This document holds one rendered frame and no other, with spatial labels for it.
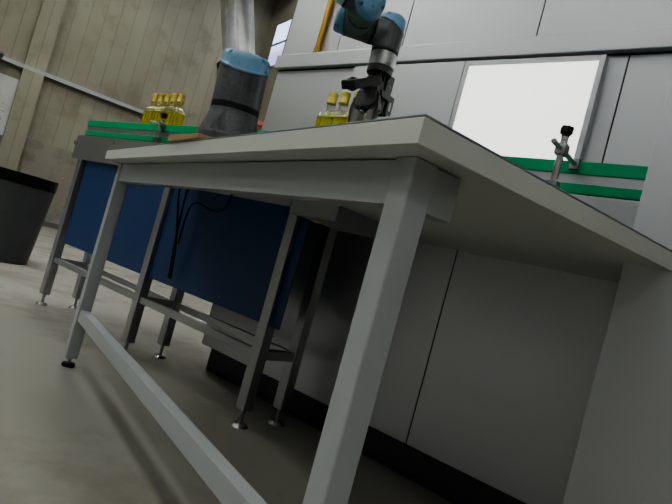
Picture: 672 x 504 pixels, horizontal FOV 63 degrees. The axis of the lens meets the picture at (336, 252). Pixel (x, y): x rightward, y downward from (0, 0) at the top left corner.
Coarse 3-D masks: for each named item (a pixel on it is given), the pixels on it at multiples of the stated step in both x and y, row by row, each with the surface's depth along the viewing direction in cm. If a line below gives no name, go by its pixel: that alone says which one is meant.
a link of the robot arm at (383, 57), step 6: (372, 54) 149; (378, 54) 148; (384, 54) 148; (390, 54) 148; (372, 60) 149; (378, 60) 148; (384, 60) 148; (390, 60) 148; (396, 60) 151; (384, 66) 148; (390, 66) 148
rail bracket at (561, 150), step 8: (568, 128) 123; (568, 136) 124; (560, 144) 122; (560, 152) 123; (568, 152) 125; (560, 160) 124; (568, 160) 129; (576, 160) 132; (560, 168) 124; (576, 168) 132; (552, 176) 124; (560, 184) 124
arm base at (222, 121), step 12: (216, 108) 127; (228, 108) 126; (240, 108) 126; (252, 108) 128; (204, 120) 128; (216, 120) 126; (228, 120) 125; (240, 120) 126; (252, 120) 129; (204, 132) 126; (216, 132) 124; (228, 132) 125; (240, 132) 126; (252, 132) 129
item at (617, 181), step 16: (512, 160) 143; (528, 160) 140; (544, 160) 138; (544, 176) 137; (560, 176) 135; (576, 176) 132; (592, 176) 130; (608, 176) 128; (624, 176) 125; (640, 176) 123; (576, 192) 131; (592, 192) 129; (608, 192) 127; (624, 192) 125; (640, 192) 123
